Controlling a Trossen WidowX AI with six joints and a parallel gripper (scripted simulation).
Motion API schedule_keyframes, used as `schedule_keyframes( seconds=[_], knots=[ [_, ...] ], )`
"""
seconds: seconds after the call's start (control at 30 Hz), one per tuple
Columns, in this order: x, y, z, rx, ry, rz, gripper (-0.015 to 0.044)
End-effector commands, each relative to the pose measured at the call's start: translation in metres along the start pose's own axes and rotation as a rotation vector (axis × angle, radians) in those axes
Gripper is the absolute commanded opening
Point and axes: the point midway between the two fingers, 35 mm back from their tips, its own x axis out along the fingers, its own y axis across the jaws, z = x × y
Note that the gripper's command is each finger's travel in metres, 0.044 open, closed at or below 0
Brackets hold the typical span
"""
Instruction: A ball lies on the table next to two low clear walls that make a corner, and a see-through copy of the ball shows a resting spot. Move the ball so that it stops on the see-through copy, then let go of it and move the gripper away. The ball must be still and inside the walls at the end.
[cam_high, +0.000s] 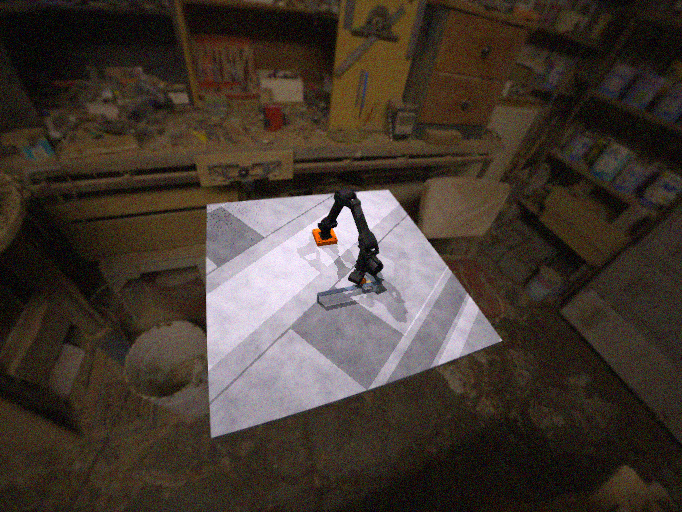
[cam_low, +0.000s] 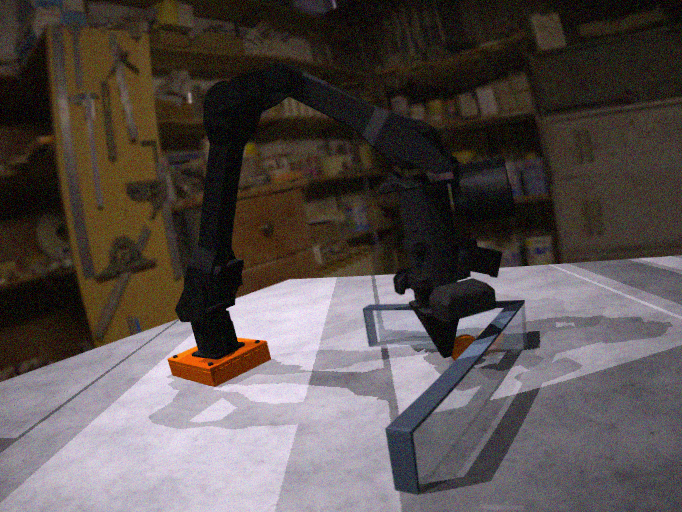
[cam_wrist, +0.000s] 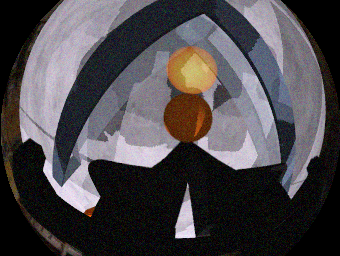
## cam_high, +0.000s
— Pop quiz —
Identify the clear corner wall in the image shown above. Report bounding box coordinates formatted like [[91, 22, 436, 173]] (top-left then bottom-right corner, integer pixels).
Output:
[[318, 272, 381, 304]]

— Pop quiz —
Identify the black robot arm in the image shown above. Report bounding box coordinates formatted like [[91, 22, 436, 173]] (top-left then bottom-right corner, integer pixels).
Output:
[[317, 188, 384, 277]]

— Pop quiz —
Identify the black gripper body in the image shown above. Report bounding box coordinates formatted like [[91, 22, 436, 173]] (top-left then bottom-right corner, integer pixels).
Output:
[[348, 259, 367, 285]]

